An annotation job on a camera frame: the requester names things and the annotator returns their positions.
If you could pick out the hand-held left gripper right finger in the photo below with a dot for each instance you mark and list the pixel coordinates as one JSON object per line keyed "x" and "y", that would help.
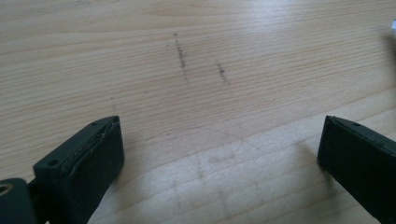
{"x": 358, "y": 155}

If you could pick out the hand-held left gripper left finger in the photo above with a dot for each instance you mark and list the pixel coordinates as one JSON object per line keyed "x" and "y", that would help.
{"x": 84, "y": 168}

